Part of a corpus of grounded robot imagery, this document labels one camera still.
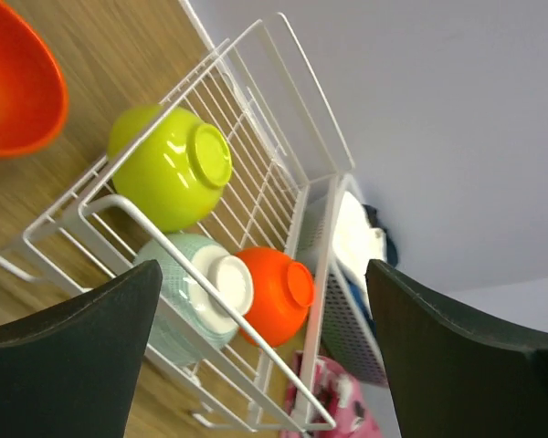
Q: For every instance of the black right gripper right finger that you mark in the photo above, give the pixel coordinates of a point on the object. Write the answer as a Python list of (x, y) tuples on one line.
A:
[(453, 370)]

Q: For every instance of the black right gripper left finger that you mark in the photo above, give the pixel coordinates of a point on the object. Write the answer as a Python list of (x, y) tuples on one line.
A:
[(71, 370)]

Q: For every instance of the teal checked white bowl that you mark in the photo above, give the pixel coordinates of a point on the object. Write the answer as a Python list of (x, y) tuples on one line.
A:
[(226, 272)]

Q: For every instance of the orange bowl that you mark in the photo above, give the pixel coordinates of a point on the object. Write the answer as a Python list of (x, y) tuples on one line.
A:
[(284, 291), (34, 98)]

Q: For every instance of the lime green bowl front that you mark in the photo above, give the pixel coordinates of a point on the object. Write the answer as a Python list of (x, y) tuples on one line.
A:
[(177, 175)]

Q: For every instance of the pink camouflage bag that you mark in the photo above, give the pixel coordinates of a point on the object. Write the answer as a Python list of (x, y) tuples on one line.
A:
[(341, 395)]

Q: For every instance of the grey perforated laundry basket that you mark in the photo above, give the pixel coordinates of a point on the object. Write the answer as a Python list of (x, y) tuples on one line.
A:
[(347, 328)]

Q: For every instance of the dark blue cloth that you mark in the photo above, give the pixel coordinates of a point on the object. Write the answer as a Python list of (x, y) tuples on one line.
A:
[(386, 244)]

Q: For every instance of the white folded towel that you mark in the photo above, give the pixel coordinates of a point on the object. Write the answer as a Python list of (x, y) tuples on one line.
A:
[(353, 242)]

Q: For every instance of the white wire dish rack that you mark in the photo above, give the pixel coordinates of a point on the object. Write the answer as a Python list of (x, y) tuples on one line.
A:
[(283, 147)]

